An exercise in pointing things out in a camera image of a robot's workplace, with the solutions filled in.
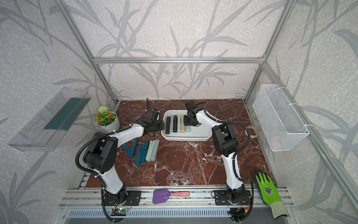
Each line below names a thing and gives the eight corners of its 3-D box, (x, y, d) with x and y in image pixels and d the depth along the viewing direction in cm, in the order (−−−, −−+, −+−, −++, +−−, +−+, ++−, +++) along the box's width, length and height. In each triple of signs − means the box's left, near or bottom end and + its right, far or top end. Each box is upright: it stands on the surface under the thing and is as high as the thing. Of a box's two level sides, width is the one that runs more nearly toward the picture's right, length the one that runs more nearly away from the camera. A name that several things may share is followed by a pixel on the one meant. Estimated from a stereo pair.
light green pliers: (146, 161, 89) (145, 159, 87) (151, 142, 98) (150, 140, 95) (150, 161, 89) (149, 159, 86) (155, 142, 98) (154, 140, 95)
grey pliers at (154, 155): (151, 161, 89) (150, 159, 87) (155, 141, 98) (154, 139, 96) (157, 161, 89) (156, 159, 87) (159, 141, 98) (159, 139, 96)
